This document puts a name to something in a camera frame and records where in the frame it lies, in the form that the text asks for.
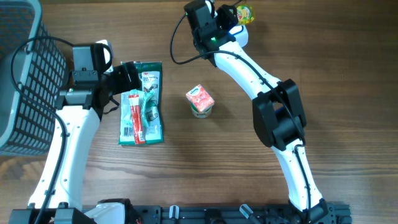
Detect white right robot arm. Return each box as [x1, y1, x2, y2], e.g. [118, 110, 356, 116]
[184, 1, 328, 223]

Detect yellow liquid bottle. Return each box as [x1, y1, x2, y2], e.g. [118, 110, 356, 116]
[236, 4, 255, 25]

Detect red tissue pack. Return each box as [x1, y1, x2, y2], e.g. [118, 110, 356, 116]
[186, 84, 215, 112]

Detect green lid jar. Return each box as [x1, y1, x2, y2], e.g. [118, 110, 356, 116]
[191, 104, 212, 119]

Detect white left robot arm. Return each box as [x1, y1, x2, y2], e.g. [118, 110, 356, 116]
[9, 43, 141, 223]

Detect white barcode scanner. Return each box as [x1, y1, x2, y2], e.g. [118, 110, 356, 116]
[229, 25, 249, 47]

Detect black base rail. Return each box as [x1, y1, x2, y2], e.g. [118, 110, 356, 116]
[129, 203, 353, 224]

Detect teal plastic packet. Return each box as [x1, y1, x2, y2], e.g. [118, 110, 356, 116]
[130, 90, 155, 127]

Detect grey mesh basket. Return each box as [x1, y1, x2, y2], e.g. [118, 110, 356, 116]
[1, 1, 68, 156]

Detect green 3M package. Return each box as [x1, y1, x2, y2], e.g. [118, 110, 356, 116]
[119, 62, 164, 146]

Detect red stick packet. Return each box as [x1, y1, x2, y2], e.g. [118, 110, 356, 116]
[129, 94, 146, 144]

